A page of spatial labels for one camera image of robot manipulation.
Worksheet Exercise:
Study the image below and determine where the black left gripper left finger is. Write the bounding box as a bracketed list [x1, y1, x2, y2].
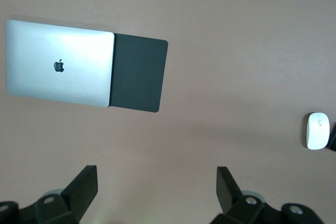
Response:
[0, 165, 99, 224]

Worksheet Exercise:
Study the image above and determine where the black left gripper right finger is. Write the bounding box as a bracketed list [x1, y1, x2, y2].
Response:
[212, 166, 322, 224]

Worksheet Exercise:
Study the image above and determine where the white computer mouse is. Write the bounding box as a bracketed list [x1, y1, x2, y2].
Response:
[306, 112, 331, 151]

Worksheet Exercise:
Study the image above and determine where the black flip phone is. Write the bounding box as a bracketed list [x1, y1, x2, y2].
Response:
[328, 126, 336, 153]

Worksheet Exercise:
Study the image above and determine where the black mouse pad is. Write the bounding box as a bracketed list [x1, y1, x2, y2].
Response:
[108, 32, 169, 114]

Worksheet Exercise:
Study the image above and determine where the silver closed laptop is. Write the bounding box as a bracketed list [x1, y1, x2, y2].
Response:
[5, 19, 115, 108]

